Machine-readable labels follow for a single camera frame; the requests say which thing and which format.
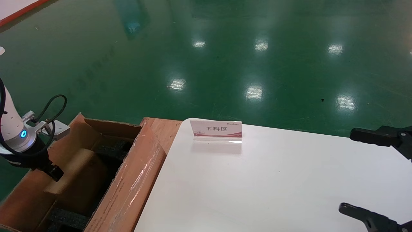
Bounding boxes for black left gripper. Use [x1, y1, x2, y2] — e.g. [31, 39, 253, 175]
[0, 137, 64, 182]

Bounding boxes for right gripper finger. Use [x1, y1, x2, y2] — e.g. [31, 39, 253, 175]
[350, 126, 412, 160]
[339, 203, 412, 232]

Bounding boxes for small cardboard box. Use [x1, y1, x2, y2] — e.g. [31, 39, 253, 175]
[43, 148, 108, 213]

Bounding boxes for large open cardboard box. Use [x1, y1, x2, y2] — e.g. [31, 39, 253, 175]
[0, 113, 183, 232]

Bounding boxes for black foam padding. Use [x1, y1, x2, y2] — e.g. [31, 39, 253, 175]
[48, 208, 91, 231]
[93, 139, 133, 161]

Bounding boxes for acrylic sign with red stripe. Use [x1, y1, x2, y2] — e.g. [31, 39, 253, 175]
[190, 120, 242, 144]

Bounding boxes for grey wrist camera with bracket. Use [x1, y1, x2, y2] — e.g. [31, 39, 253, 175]
[22, 111, 70, 141]

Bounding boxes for thick black looped cable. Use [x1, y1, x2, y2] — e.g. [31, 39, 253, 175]
[32, 94, 67, 124]

